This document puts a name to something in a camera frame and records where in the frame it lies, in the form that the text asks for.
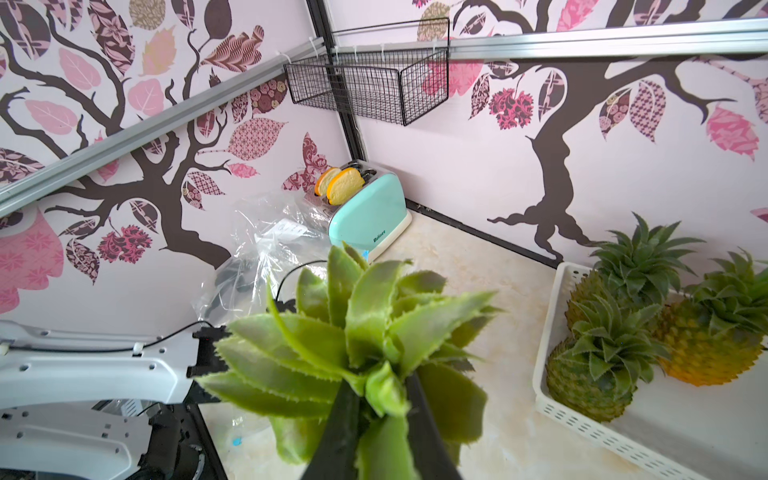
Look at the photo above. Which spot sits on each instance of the aluminium frame bar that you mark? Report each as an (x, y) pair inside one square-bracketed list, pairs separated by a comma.
[(32, 188), (738, 36)]

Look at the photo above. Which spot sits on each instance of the silver toaster mint side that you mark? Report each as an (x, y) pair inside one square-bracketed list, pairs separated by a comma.
[(372, 219)]

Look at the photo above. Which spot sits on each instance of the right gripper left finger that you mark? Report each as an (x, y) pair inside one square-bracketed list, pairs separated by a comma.
[(334, 458)]

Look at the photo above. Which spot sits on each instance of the black wire wall basket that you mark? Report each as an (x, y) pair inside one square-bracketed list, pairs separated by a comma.
[(396, 83)]

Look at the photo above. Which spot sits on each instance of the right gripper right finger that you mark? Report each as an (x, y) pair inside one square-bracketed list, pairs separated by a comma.
[(429, 453)]

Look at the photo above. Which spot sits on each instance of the white plastic basket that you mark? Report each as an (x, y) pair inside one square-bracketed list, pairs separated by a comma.
[(671, 429)]

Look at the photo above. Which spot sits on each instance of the aluminium frame bar left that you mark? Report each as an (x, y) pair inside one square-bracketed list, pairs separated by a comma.
[(32, 188)]

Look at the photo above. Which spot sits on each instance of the right bread slice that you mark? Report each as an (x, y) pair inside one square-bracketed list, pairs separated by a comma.
[(344, 186)]

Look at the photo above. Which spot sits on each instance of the pineapple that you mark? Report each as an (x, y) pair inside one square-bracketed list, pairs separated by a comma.
[(596, 370), (371, 326), (637, 270), (716, 332)]

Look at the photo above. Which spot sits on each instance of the bread slice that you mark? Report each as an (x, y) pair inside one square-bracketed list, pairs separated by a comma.
[(344, 186), (323, 182)]

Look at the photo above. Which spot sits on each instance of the aluminium frame bar back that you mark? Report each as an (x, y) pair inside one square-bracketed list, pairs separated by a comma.
[(738, 36)]

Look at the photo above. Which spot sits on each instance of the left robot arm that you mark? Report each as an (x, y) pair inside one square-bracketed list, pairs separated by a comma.
[(106, 406)]

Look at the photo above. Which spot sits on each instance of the left bread slice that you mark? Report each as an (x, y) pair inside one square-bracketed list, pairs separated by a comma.
[(323, 182)]

